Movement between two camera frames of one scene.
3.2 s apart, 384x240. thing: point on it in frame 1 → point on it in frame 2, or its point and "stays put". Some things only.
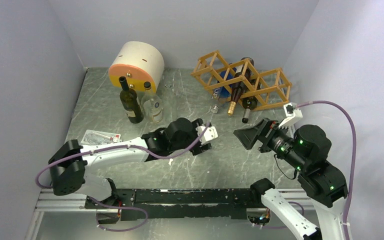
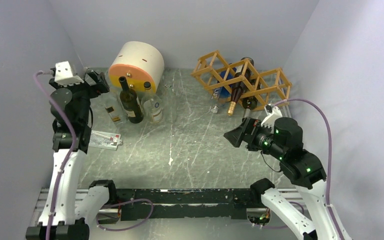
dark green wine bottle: (129, 101) stays put
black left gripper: (198, 147) → (101, 85)
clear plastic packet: (92, 137) stays put
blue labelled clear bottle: (224, 86) stays put
